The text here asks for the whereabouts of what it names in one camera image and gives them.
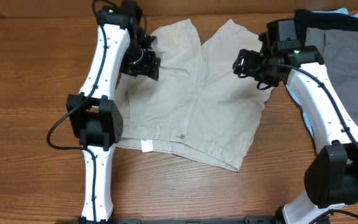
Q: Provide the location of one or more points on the beige khaki shorts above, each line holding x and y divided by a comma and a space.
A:
198, 108

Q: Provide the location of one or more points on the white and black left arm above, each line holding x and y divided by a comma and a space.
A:
123, 47

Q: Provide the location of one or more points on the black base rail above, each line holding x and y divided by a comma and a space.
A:
191, 221

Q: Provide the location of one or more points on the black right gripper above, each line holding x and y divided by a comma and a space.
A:
250, 57

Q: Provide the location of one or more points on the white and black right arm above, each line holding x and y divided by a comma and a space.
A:
331, 181

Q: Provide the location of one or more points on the black folded garment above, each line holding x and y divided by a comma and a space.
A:
304, 19

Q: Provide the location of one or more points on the grey folded garment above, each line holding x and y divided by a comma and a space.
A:
339, 49

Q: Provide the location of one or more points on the brown cardboard backdrop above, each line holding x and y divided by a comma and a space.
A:
82, 8

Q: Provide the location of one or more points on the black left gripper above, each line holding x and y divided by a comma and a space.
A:
150, 66

